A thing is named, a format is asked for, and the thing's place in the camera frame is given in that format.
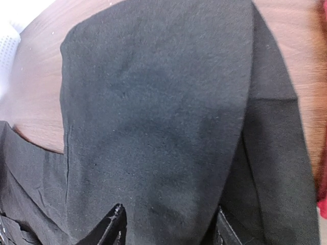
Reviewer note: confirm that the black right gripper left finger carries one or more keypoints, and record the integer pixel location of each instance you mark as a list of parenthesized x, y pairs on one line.
[(111, 230)]

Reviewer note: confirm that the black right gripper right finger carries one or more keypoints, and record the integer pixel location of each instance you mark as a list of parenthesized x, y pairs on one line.
[(226, 227)]

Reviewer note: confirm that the black long sleeve shirt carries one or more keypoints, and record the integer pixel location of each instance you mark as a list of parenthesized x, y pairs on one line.
[(173, 109)]

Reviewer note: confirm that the white plastic basket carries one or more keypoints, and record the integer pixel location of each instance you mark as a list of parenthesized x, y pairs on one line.
[(10, 40)]

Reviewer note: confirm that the red black plaid shirt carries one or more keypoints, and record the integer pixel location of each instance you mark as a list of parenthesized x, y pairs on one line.
[(321, 196)]

